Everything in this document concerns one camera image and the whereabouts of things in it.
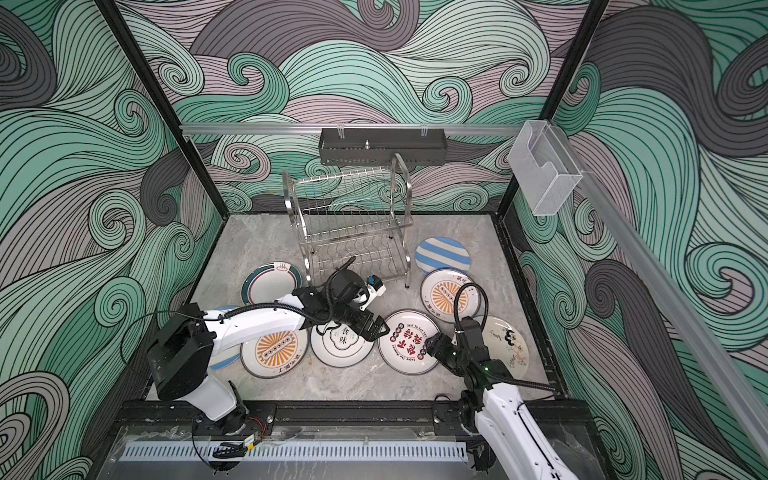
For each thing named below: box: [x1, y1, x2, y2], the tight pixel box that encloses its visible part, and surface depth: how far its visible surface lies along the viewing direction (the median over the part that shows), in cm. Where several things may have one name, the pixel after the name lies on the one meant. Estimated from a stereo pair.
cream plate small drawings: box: [482, 316, 529, 378], surface depth 87 cm
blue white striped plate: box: [415, 236, 471, 275], surface depth 109 cm
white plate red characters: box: [377, 309, 440, 377], surface depth 87 cm
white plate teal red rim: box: [240, 261, 302, 306], surface depth 100 cm
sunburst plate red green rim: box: [420, 268, 481, 323], surface depth 97 cm
